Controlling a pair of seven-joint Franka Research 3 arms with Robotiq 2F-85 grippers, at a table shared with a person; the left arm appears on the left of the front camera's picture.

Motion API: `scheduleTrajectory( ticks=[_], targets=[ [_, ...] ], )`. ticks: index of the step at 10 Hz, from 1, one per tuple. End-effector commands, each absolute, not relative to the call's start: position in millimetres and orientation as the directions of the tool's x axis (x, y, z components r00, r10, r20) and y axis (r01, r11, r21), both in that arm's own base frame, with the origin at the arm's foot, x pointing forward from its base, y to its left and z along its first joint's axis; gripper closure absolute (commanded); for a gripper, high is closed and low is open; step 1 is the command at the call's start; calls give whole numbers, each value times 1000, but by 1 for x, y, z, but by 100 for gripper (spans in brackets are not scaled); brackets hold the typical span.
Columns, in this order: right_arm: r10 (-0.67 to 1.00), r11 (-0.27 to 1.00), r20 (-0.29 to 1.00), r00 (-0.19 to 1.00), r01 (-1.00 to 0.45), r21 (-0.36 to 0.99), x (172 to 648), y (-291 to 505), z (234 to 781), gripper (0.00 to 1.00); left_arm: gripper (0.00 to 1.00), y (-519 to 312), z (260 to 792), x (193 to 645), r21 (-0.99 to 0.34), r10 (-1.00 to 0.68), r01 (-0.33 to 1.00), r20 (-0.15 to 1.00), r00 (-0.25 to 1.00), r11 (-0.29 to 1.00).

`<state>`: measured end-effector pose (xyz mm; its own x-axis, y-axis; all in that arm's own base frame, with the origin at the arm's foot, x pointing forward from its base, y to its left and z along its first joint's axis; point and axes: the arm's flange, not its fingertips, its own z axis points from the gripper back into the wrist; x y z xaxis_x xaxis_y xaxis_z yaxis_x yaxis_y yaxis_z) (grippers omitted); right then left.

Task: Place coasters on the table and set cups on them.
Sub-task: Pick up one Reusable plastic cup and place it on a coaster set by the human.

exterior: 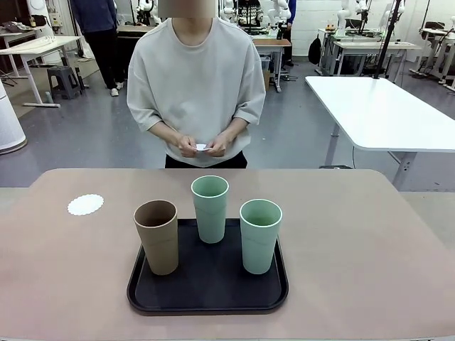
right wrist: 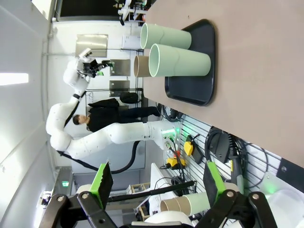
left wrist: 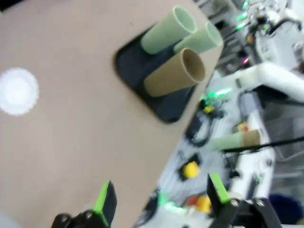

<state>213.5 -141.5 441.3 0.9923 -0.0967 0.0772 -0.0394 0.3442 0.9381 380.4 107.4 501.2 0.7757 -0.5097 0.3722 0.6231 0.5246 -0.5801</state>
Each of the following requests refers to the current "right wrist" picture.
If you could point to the black rod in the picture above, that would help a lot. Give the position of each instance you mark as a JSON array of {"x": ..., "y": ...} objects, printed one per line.
[{"x": 152, "y": 191}]

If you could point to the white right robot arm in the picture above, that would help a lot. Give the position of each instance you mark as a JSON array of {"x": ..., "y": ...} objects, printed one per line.
[{"x": 166, "y": 217}]

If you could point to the green exit sign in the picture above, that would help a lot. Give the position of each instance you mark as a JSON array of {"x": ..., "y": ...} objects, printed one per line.
[{"x": 65, "y": 183}]

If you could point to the grey slatted base platform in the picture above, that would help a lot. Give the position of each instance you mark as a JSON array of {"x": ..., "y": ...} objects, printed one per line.
[{"x": 199, "y": 128}]

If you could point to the black plastic tray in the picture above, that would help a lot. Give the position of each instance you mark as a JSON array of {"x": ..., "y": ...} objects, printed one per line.
[{"x": 190, "y": 95}]

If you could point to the white wall sign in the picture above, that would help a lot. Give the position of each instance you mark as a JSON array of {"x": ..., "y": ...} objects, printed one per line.
[{"x": 130, "y": 41}]

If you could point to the black backpack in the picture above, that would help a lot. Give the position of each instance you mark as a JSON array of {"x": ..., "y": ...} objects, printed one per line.
[{"x": 129, "y": 97}]

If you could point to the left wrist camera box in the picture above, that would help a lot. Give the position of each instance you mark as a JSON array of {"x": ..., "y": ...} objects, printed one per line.
[{"x": 85, "y": 53}]

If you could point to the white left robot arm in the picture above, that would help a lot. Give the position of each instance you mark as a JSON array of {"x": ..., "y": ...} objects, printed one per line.
[{"x": 95, "y": 142}]

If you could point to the tall brown cup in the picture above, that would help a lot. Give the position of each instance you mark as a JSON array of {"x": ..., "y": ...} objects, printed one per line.
[{"x": 142, "y": 66}]

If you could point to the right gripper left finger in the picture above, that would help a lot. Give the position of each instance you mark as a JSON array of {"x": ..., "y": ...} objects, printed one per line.
[{"x": 104, "y": 185}]

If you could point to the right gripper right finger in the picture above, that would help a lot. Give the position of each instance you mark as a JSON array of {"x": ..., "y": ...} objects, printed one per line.
[{"x": 211, "y": 185}]

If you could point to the yellow button black pendant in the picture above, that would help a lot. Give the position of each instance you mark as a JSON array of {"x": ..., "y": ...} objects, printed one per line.
[{"x": 188, "y": 148}]

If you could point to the small metal wall panel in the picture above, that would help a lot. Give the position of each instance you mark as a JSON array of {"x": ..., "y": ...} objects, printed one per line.
[
  {"x": 119, "y": 88},
  {"x": 120, "y": 67}
]

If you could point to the wooden rack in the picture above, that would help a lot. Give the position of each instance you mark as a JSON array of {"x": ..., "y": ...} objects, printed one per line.
[{"x": 139, "y": 190}]

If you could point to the tall green cup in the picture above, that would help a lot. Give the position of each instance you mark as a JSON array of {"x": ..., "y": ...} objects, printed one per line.
[
  {"x": 190, "y": 64},
  {"x": 171, "y": 35}
]

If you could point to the person in black clothes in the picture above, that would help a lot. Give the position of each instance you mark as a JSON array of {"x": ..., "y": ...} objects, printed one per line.
[{"x": 104, "y": 115}]

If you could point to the large metal wall panel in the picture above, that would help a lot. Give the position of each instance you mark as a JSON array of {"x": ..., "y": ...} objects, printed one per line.
[{"x": 92, "y": 45}]

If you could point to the ceiling light panel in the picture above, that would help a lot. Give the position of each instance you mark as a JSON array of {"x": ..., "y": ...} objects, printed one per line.
[{"x": 13, "y": 79}]

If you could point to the black power adapter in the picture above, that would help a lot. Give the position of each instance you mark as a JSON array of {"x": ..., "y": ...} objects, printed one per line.
[{"x": 219, "y": 147}]

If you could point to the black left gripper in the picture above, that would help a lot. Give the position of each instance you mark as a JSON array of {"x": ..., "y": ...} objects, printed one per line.
[{"x": 91, "y": 67}]

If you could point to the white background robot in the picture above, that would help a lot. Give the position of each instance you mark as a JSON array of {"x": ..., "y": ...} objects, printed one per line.
[{"x": 124, "y": 8}]

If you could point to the yellow emergency stop box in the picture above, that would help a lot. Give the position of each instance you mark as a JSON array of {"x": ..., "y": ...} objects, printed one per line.
[{"x": 175, "y": 162}]

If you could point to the spare brown cup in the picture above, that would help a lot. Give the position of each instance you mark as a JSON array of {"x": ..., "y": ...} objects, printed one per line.
[{"x": 173, "y": 204}]

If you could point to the spare green cup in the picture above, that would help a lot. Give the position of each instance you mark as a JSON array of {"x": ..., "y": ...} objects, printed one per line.
[{"x": 198, "y": 199}]

